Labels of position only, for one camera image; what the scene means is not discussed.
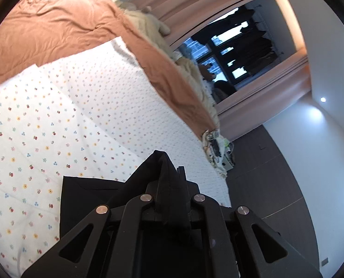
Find beige comforter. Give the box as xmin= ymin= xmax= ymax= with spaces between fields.
xmin=172 ymin=52 xmax=219 ymax=113

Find white fringed cloth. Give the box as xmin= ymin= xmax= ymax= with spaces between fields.
xmin=202 ymin=129 xmax=229 ymax=180

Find window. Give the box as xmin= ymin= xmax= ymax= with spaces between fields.
xmin=172 ymin=0 xmax=295 ymax=99

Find orange blanket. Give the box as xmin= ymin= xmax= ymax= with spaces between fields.
xmin=0 ymin=0 xmax=221 ymax=135

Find beige plush toy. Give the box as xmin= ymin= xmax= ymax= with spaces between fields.
xmin=115 ymin=1 xmax=171 ymax=53

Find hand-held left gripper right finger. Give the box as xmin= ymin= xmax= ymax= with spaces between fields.
xmin=177 ymin=166 xmax=323 ymax=278

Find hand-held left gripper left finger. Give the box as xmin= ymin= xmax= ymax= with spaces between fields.
xmin=22 ymin=182 xmax=161 ymax=278

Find white floral bed sheet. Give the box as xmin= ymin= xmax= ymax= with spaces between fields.
xmin=0 ymin=36 xmax=232 ymax=270

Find brown plush toy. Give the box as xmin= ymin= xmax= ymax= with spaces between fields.
xmin=199 ymin=64 xmax=216 ymax=80

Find white nightstand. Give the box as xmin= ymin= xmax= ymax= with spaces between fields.
xmin=222 ymin=142 xmax=236 ymax=170

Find hanging dark clothes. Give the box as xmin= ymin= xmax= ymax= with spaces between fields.
xmin=195 ymin=7 xmax=276 ymax=73

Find black button shirt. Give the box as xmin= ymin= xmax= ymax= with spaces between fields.
xmin=59 ymin=150 xmax=233 ymax=238

